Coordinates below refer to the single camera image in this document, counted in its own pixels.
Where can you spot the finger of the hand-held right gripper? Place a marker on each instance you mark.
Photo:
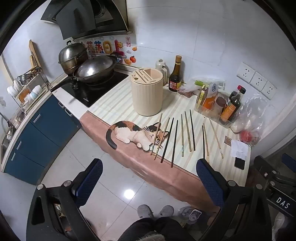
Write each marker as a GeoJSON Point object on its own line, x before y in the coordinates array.
{"type": "Point", "coordinates": [289, 159]}
{"type": "Point", "coordinates": [262, 164]}

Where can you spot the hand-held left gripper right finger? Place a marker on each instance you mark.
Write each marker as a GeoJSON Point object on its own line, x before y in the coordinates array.
{"type": "Point", "coordinates": [209, 179]}

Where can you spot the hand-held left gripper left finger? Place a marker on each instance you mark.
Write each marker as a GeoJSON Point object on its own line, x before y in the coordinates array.
{"type": "Point", "coordinates": [90, 178]}

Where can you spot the light wooden chopstick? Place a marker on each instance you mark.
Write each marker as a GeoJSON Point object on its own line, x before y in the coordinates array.
{"type": "Point", "coordinates": [157, 133]}
{"type": "Point", "coordinates": [206, 142]}
{"type": "Point", "coordinates": [163, 136]}
{"type": "Point", "coordinates": [188, 131]}

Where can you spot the dark wooden chopstick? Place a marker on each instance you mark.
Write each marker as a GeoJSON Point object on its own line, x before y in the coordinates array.
{"type": "Point", "coordinates": [192, 129]}
{"type": "Point", "coordinates": [203, 141]}
{"type": "Point", "coordinates": [167, 139]}
{"type": "Point", "coordinates": [174, 143]}

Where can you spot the beige round utensil holder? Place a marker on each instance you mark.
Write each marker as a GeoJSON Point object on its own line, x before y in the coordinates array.
{"type": "Point", "coordinates": [146, 92]}

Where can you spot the black phone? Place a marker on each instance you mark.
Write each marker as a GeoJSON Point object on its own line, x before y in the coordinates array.
{"type": "Point", "coordinates": [240, 163]}

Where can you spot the white tissue paper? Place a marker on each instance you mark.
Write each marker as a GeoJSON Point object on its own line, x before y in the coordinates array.
{"type": "Point", "coordinates": [239, 148]}

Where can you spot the red tomato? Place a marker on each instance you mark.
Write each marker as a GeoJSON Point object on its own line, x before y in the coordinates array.
{"type": "Point", "coordinates": [246, 136]}

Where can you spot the clear plastic packaging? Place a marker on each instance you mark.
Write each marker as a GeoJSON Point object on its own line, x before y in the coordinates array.
{"type": "Point", "coordinates": [189, 214]}

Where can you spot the small brown card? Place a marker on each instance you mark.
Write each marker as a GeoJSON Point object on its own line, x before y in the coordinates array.
{"type": "Point", "coordinates": [228, 140]}

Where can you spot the wooden chopstick with metal tip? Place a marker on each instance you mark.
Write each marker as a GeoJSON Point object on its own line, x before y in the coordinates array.
{"type": "Point", "coordinates": [216, 138]}
{"type": "Point", "coordinates": [182, 134]}

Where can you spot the striped cat print tablecloth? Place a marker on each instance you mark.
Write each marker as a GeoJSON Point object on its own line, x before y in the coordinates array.
{"type": "Point", "coordinates": [138, 162]}

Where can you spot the grey slipper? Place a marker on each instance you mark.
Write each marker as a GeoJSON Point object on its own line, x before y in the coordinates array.
{"type": "Point", "coordinates": [166, 210]}
{"type": "Point", "coordinates": [144, 211]}

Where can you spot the clear plastic bag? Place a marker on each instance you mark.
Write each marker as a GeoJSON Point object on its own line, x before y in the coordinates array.
{"type": "Point", "coordinates": [256, 111]}

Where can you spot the blue kitchen cabinet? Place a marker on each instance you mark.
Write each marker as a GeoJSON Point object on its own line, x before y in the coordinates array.
{"type": "Point", "coordinates": [44, 136]}

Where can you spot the dark bottle with orange label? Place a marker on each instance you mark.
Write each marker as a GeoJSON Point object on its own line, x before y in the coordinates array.
{"type": "Point", "coordinates": [230, 109]}

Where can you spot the clear plastic bin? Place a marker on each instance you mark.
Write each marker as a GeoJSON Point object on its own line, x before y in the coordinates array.
{"type": "Point", "coordinates": [215, 111]}

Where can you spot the person's legs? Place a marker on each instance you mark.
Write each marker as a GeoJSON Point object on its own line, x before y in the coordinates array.
{"type": "Point", "coordinates": [157, 228]}

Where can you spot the brown lid jar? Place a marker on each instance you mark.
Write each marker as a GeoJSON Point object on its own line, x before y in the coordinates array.
{"type": "Point", "coordinates": [220, 105]}

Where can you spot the red cap bottle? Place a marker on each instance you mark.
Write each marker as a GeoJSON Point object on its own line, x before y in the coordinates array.
{"type": "Point", "coordinates": [240, 90]}

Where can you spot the orange seasoning packet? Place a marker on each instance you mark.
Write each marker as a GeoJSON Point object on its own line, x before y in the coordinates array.
{"type": "Point", "coordinates": [210, 97]}

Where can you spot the yellow seasoning box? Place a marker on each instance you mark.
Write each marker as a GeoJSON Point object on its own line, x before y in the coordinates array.
{"type": "Point", "coordinates": [200, 95]}

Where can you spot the black induction cooktop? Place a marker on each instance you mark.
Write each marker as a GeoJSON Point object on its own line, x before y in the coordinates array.
{"type": "Point", "coordinates": [99, 91]}

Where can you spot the steel sink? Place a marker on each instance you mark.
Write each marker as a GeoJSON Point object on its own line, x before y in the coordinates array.
{"type": "Point", "coordinates": [5, 141]}

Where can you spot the black wok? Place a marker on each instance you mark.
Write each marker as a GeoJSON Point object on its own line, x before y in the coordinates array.
{"type": "Point", "coordinates": [69, 82]}

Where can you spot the metal dish rack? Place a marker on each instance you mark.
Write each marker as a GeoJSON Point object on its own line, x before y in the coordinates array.
{"type": "Point", "coordinates": [30, 92]}

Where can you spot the dark sauce bottle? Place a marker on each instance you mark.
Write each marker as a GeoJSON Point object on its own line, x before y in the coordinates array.
{"type": "Point", "coordinates": [175, 78]}

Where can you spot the stainless wok lid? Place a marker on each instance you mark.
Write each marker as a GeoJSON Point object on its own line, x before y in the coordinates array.
{"type": "Point", "coordinates": [97, 66]}

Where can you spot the stack of white bowls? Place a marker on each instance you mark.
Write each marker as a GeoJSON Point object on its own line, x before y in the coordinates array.
{"type": "Point", "coordinates": [12, 89]}

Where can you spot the white thermos bottle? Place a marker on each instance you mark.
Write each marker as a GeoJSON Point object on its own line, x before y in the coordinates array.
{"type": "Point", "coordinates": [160, 69]}

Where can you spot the stainless steamer pot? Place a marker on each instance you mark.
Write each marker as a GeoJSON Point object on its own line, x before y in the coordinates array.
{"type": "Point", "coordinates": [71, 55]}

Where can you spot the wooden cutting board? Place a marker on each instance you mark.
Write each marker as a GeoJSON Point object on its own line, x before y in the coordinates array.
{"type": "Point", "coordinates": [34, 54]}

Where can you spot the black range hood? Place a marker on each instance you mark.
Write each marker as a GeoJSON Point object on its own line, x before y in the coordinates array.
{"type": "Point", "coordinates": [76, 20]}

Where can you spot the white wall outlet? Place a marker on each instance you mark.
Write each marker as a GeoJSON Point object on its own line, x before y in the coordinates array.
{"type": "Point", "coordinates": [245, 70]}
{"type": "Point", "coordinates": [259, 80]}
{"type": "Point", "coordinates": [269, 90]}

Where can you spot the colourful wall sticker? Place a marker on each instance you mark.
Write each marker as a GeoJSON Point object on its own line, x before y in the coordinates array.
{"type": "Point", "coordinates": [108, 46]}

